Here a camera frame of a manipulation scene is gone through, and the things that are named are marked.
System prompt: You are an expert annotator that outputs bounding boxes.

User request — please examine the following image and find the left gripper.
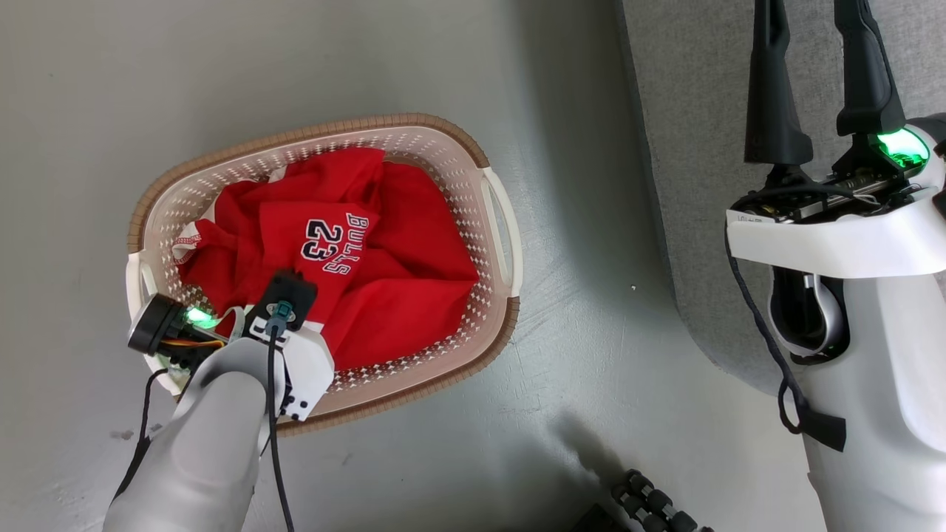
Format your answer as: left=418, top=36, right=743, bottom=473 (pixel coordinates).
left=127, top=294, right=335, bottom=423

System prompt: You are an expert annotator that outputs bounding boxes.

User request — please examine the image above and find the black cable with teal connector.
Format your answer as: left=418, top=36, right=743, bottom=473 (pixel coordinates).
left=266, top=299, right=296, bottom=532

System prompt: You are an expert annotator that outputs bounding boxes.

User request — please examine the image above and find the white perforated laundry basket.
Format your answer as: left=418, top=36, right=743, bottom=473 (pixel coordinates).
left=126, top=113, right=524, bottom=437

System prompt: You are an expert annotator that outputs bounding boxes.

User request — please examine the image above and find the grey fabric sofa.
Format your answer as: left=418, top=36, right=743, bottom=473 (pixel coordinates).
left=619, top=0, right=946, bottom=394

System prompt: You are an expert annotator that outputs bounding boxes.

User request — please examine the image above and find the black braided cable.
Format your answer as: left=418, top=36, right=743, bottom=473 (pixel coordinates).
left=726, top=225, right=848, bottom=453
left=111, top=368, right=171, bottom=503

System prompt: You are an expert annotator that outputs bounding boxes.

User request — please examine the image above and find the red Bulls 23 jersey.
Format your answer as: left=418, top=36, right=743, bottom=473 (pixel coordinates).
left=214, top=146, right=481, bottom=372

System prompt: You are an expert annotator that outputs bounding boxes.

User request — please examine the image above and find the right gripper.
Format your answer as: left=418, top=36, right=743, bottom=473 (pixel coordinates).
left=726, top=0, right=946, bottom=279

